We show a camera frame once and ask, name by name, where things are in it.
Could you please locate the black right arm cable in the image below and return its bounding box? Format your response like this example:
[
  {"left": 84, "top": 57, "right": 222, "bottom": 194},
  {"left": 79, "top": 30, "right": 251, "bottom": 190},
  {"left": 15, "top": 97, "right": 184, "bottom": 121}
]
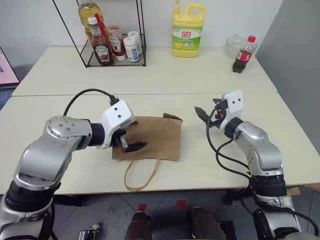
[{"left": 205, "top": 106, "right": 253, "bottom": 180}]

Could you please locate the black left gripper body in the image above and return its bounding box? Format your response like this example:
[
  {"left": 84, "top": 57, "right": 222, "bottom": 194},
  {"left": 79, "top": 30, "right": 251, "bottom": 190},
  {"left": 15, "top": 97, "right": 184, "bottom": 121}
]
[{"left": 111, "top": 122, "right": 134, "bottom": 152}]

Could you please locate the black labelled floor device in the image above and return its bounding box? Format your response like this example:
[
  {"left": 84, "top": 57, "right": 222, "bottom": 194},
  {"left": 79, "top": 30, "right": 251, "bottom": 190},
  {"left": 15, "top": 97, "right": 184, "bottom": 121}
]
[{"left": 78, "top": 223, "right": 101, "bottom": 240}]

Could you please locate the yellow detergent jug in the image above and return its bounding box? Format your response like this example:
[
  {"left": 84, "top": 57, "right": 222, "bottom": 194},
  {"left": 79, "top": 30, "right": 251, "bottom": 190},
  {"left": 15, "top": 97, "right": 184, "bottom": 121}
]
[{"left": 171, "top": 0, "right": 206, "bottom": 59}]

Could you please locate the black wire rack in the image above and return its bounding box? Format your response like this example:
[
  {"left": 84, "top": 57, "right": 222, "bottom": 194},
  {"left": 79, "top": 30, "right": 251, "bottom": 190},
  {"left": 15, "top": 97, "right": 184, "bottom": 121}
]
[{"left": 52, "top": 0, "right": 148, "bottom": 69}]

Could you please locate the brown cardboard piece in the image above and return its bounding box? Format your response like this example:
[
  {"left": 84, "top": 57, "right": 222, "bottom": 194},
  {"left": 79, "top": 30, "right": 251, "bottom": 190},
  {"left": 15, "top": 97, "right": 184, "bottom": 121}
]
[{"left": 285, "top": 185, "right": 304, "bottom": 197}]

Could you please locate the red Heinz ketchup bottle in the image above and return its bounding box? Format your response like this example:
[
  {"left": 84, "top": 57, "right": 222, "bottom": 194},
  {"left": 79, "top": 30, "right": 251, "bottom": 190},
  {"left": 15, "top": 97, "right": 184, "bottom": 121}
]
[{"left": 107, "top": 24, "right": 127, "bottom": 61}]

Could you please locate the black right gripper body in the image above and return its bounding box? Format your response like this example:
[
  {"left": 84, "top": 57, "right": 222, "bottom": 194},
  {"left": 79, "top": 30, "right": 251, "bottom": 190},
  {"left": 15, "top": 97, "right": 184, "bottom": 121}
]
[{"left": 208, "top": 99, "right": 228, "bottom": 130}]

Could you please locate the cola bottle red cap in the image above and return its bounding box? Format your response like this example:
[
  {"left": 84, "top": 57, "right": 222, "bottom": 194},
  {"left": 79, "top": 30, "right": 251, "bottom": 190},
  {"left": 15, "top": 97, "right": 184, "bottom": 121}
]
[{"left": 231, "top": 35, "right": 257, "bottom": 74}]

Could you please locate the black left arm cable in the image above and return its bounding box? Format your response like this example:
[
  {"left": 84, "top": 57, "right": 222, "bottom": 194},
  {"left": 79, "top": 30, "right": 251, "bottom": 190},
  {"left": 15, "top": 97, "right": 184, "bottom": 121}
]
[{"left": 63, "top": 88, "right": 120, "bottom": 117}]

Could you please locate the pink board black frame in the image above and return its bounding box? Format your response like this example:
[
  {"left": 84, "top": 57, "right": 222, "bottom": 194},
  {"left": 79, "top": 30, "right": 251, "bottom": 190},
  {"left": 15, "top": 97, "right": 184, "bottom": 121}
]
[{"left": 0, "top": 46, "right": 21, "bottom": 90}]

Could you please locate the brown paper bag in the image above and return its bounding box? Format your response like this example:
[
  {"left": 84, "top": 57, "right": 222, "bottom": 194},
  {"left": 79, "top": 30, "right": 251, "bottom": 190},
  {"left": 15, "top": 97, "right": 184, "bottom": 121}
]
[{"left": 111, "top": 112, "right": 184, "bottom": 193}]

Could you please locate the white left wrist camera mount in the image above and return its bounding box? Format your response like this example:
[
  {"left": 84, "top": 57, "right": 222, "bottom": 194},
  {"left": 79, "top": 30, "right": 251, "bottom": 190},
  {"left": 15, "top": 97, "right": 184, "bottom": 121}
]
[{"left": 96, "top": 99, "right": 137, "bottom": 151}]

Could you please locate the clear glass bowl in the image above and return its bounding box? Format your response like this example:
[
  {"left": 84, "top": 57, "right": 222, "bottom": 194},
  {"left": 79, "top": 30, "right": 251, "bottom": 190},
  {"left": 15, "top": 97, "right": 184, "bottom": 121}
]
[{"left": 225, "top": 35, "right": 259, "bottom": 60}]

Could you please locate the white mayonnaise jar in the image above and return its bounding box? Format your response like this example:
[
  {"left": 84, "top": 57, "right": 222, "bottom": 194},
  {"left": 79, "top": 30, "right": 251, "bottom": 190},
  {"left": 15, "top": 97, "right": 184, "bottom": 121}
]
[
  {"left": 127, "top": 30, "right": 143, "bottom": 56},
  {"left": 123, "top": 36, "right": 141, "bottom": 64}
]

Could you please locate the dark Heinz sauce bottle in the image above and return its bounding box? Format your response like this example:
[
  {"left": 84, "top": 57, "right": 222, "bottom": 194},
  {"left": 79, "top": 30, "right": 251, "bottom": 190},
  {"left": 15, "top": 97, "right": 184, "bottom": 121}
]
[{"left": 87, "top": 16, "right": 115, "bottom": 67}]

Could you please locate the yellow cooking oil bottle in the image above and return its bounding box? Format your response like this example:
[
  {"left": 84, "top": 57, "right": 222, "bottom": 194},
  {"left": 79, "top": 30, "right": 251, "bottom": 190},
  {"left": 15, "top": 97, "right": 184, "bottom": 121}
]
[{"left": 77, "top": 0, "right": 105, "bottom": 44}]

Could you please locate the dark rounded shape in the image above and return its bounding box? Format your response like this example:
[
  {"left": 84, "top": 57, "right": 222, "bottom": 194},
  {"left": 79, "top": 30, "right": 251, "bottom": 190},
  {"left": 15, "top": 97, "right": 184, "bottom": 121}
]
[
  {"left": 124, "top": 210, "right": 154, "bottom": 240},
  {"left": 190, "top": 206, "right": 221, "bottom": 240}
]

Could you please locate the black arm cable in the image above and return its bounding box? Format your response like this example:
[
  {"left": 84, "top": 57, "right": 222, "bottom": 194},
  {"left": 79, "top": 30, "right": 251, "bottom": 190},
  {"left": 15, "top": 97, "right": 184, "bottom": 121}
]
[
  {"left": 205, "top": 106, "right": 253, "bottom": 180},
  {"left": 63, "top": 88, "right": 120, "bottom": 117}
]

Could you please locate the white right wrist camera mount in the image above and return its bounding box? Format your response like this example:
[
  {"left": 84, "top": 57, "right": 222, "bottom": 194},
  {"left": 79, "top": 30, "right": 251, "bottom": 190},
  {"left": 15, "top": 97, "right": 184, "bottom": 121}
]
[{"left": 219, "top": 89, "right": 244, "bottom": 131}]

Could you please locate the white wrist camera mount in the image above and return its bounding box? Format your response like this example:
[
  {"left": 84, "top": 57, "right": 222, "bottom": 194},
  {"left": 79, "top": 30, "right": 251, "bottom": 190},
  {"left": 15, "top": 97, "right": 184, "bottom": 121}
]
[
  {"left": 219, "top": 89, "right": 244, "bottom": 131},
  {"left": 96, "top": 99, "right": 137, "bottom": 151}
]

